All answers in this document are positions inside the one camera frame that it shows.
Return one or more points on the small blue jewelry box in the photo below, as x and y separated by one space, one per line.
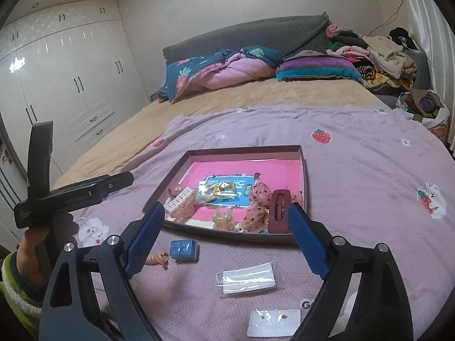
183 250

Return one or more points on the white earring card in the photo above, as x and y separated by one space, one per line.
273 323

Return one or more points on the maroon long hair clip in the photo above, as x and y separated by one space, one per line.
279 216

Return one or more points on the person's left hand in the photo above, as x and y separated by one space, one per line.
33 255

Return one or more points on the brown cardboard box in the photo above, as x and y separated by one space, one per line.
213 233

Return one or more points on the white wardrobe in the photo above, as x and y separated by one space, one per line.
71 78

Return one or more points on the grey headboard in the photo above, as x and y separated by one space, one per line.
248 32

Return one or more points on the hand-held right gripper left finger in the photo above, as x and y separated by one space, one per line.
145 241

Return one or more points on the person's left forearm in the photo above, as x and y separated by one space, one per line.
17 291

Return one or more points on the white printed card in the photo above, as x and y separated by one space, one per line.
305 306

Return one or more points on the peach pearl hair accessory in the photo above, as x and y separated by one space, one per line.
223 222

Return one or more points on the clear plastic earring packet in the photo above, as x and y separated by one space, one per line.
248 277

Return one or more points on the dotted tulle hair bow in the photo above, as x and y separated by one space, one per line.
261 199

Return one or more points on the floral blue pink quilt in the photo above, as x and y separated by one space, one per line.
227 71

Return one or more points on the striped fleece blanket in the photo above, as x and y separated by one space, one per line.
320 67

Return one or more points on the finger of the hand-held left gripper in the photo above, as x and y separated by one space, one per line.
39 156
106 183

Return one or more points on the tan bed sheet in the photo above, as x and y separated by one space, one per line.
248 96

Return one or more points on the purple cloud print blanket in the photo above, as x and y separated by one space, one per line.
355 184

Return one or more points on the white curtain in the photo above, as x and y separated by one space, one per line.
437 42

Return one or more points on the peach round hair clip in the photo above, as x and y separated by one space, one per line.
186 214

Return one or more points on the white claw hair clip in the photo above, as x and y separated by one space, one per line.
181 199

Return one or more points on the pile of clothes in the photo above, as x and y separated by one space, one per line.
384 57

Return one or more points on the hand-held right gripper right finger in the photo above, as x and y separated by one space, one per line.
309 245

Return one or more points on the white bag of clothes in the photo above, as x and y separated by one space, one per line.
423 108

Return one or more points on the grey cushion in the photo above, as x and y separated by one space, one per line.
423 69

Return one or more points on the clear plastic bangle bag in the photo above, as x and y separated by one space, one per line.
204 189

